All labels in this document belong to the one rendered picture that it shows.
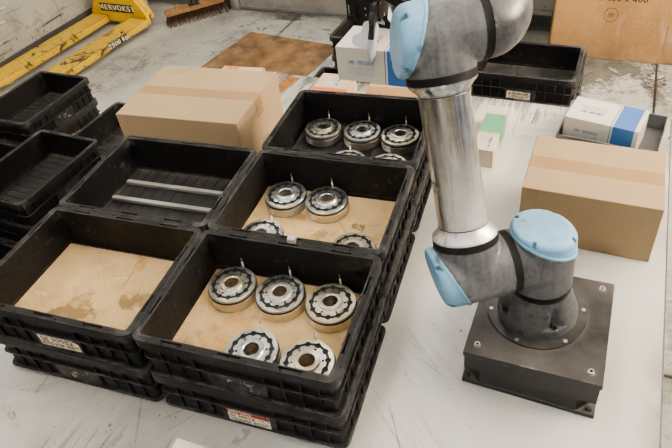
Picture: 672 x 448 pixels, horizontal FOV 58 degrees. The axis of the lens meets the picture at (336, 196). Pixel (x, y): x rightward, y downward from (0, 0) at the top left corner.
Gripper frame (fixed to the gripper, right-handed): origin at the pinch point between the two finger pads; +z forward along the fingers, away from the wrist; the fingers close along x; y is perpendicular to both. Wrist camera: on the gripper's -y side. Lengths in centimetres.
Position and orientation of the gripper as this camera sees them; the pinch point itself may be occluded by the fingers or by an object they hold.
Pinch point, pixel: (383, 49)
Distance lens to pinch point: 154.4
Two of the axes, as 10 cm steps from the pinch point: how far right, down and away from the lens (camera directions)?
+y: -9.1, -1.7, 3.7
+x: -4.0, 6.1, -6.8
